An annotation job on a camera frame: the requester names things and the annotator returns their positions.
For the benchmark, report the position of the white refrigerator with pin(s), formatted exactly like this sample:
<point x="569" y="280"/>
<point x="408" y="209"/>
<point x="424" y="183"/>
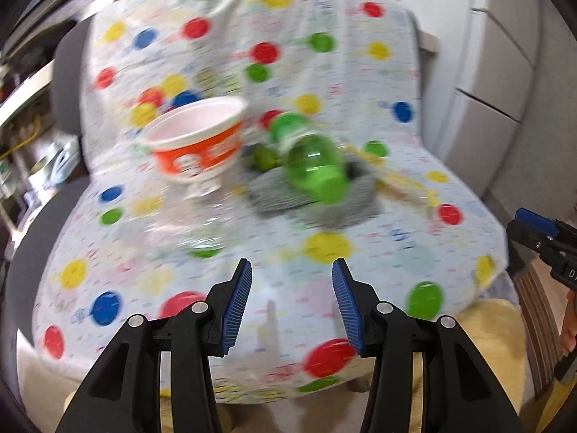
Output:
<point x="496" y="54"/>

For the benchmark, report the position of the chopsticks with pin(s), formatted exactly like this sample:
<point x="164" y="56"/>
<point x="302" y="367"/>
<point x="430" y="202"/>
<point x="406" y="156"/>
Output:
<point x="405" y="187"/>

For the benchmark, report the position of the person's right hand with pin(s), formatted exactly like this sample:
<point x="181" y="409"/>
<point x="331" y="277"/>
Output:
<point x="570" y="324"/>

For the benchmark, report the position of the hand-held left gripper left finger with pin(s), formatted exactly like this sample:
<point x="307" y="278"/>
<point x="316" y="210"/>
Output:
<point x="236" y="306"/>

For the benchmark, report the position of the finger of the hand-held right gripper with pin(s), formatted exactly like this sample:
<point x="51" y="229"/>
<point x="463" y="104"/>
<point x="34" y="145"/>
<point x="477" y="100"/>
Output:
<point x="536" y="223"/>
<point x="525" y="237"/>

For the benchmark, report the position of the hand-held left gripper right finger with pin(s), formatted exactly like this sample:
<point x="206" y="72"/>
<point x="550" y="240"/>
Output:
<point x="347" y="306"/>

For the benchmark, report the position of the small green fruit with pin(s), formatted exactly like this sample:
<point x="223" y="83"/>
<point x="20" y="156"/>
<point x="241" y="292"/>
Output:
<point x="263" y="158"/>

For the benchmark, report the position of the grey office chair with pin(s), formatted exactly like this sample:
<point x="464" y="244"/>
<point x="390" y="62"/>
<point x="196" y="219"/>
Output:
<point x="67" y="99"/>

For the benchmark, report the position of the stone counter slab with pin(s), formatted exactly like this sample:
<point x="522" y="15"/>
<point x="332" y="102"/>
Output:
<point x="428" y="40"/>

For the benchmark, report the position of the orange white instant noodle bowl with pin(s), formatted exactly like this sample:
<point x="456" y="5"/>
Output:
<point x="198" y="153"/>

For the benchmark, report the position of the clear plastic container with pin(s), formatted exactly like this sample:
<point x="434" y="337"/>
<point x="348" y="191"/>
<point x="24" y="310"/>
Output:
<point x="203" y="221"/>

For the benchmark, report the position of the balloon print plastic sheet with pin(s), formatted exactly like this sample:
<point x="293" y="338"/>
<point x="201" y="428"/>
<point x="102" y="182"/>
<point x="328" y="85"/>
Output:
<point x="360" y="76"/>

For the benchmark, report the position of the grey cloth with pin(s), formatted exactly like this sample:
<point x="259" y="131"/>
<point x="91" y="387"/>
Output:
<point x="279" y="198"/>

